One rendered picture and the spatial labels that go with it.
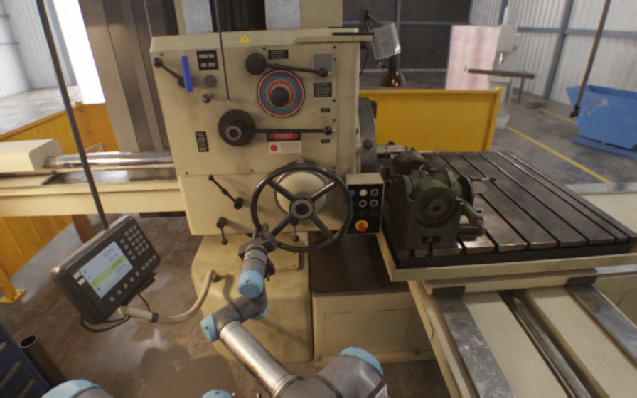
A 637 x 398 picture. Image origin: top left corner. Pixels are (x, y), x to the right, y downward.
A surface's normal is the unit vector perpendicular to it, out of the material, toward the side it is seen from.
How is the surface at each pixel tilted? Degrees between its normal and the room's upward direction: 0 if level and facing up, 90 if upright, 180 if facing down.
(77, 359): 0
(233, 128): 90
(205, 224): 90
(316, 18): 90
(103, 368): 0
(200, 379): 0
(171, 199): 90
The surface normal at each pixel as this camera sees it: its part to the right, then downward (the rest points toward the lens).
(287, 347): 0.04, 0.48
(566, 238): -0.02, -0.88
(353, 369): 0.14, -0.78
